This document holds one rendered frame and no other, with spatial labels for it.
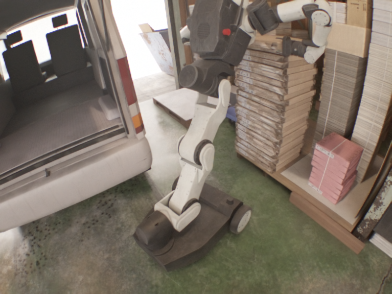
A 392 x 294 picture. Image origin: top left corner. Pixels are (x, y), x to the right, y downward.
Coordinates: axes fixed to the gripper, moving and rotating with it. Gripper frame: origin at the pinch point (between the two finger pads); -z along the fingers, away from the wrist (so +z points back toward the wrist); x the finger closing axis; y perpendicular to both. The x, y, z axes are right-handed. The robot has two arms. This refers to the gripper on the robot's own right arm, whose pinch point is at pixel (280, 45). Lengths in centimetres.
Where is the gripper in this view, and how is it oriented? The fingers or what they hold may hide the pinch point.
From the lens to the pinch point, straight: 133.4
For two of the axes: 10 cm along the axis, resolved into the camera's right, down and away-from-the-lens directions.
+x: -1.0, -8.2, -5.6
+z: 5.2, 4.3, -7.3
